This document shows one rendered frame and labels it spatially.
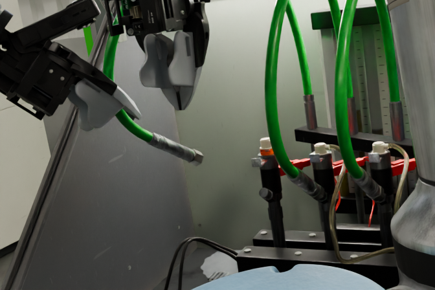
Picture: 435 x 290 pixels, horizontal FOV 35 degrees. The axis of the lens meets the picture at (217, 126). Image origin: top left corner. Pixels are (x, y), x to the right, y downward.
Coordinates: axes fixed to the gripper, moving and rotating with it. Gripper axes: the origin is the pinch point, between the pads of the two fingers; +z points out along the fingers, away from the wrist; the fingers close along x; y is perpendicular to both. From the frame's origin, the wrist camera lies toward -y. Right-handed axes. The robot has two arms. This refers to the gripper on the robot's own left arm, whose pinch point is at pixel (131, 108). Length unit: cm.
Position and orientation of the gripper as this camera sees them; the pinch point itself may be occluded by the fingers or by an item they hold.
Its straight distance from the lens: 90.9
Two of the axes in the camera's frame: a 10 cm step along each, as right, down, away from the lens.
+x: 4.3, -0.9, -9.0
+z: 7.8, 5.4, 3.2
